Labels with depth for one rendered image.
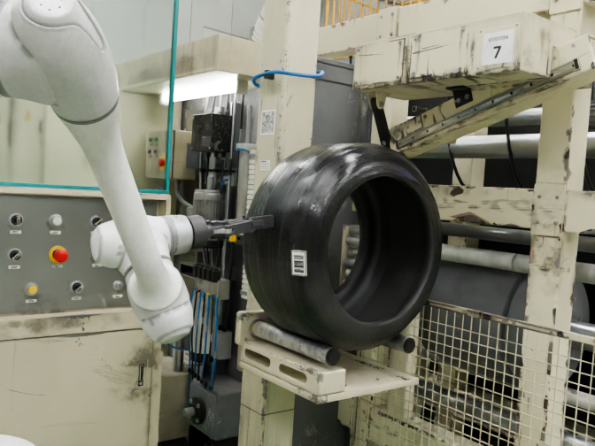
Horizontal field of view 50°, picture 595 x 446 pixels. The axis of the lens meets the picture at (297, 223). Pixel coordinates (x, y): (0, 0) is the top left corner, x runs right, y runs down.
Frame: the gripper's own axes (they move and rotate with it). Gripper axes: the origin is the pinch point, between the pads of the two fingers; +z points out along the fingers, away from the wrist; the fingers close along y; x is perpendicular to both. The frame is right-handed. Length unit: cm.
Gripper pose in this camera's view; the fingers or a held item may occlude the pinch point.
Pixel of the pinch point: (260, 222)
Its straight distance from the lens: 155.6
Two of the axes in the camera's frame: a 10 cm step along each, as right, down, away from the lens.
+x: 0.5, 9.9, 1.3
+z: 7.9, -1.2, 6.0
